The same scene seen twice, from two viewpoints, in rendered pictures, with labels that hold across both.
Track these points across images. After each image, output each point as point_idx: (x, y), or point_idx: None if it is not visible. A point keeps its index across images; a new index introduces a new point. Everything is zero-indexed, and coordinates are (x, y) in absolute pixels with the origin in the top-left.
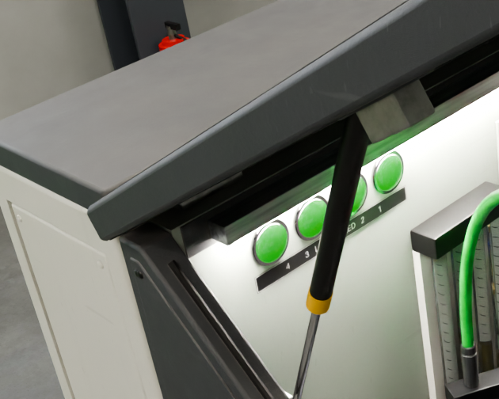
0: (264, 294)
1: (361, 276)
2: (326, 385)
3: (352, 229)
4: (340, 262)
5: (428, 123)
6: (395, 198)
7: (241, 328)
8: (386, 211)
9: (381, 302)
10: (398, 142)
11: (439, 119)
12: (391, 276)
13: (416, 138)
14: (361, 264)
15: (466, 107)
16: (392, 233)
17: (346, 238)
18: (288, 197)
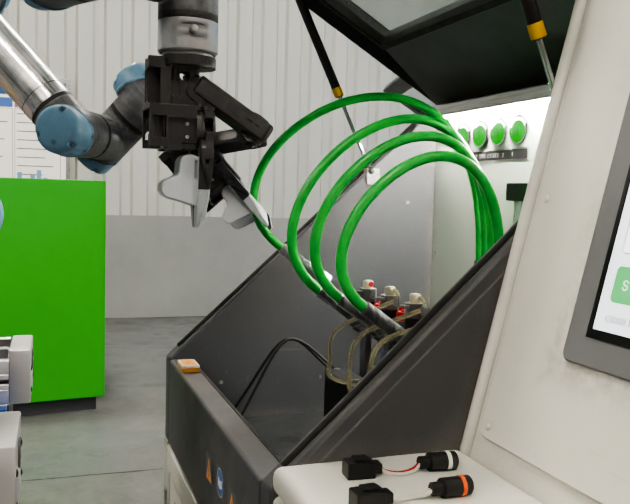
0: (458, 166)
1: (497, 194)
2: (471, 252)
3: (497, 157)
4: (489, 175)
5: (521, 97)
6: (521, 152)
7: (448, 177)
8: (515, 158)
9: (503, 223)
10: (504, 101)
11: (528, 97)
12: (511, 210)
13: (540, 116)
14: (498, 186)
15: (547, 97)
16: (516, 177)
17: (494, 161)
18: (455, 105)
